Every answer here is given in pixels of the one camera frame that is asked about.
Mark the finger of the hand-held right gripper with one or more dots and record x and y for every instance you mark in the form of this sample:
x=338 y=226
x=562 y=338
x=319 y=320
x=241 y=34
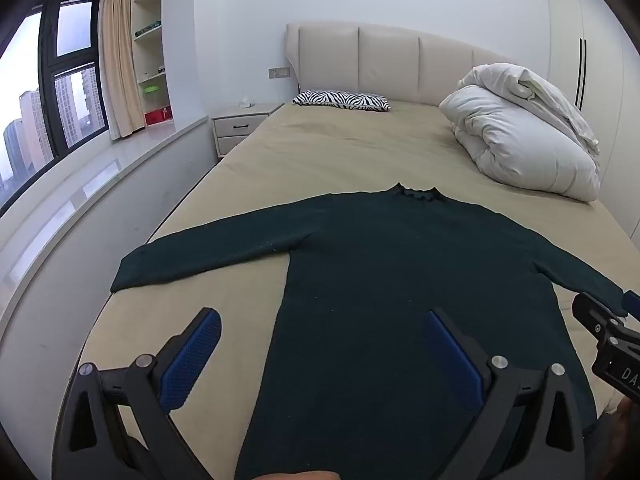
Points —
x=632 y=302
x=597 y=317

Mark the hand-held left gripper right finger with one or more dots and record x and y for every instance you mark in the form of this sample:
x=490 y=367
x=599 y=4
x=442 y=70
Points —
x=450 y=360

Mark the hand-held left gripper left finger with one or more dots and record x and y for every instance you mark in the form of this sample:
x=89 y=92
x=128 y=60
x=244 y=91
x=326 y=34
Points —
x=192 y=360

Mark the dark green sweater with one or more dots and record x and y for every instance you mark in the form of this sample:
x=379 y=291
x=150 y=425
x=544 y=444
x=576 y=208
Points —
x=390 y=270

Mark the bed with beige sheet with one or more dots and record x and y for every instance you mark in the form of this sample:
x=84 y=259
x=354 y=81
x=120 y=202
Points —
x=225 y=310

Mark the white folded duvet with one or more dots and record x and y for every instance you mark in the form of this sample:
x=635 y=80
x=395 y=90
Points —
x=520 y=130

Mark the white window sill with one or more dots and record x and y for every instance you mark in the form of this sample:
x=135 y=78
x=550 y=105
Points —
x=100 y=170

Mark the white nightstand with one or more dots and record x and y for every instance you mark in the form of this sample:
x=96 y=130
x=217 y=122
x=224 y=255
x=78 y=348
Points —
x=240 y=127

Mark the red box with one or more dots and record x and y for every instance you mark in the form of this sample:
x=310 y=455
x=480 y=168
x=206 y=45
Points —
x=157 y=116

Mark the green lid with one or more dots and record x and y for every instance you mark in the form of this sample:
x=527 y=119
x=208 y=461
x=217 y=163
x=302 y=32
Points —
x=151 y=90

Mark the white wardrobe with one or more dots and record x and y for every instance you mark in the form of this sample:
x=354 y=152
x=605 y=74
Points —
x=600 y=25

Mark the zebra print pillow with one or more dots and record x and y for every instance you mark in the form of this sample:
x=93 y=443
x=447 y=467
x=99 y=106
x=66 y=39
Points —
x=345 y=100

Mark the cream padded headboard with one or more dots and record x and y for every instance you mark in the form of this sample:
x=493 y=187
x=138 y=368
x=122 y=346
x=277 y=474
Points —
x=390 y=60

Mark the beige curtain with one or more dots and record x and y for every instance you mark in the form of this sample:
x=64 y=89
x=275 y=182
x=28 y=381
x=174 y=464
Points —
x=117 y=60

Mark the black framed window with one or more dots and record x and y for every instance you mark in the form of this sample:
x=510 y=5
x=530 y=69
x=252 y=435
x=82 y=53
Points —
x=47 y=75

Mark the green items on shelf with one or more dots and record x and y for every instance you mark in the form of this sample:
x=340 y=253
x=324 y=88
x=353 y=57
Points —
x=148 y=29

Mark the wall socket panel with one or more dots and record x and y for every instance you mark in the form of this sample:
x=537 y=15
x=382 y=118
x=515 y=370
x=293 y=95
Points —
x=279 y=72

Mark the white wall shelf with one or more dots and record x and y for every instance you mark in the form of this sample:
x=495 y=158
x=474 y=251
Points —
x=150 y=10

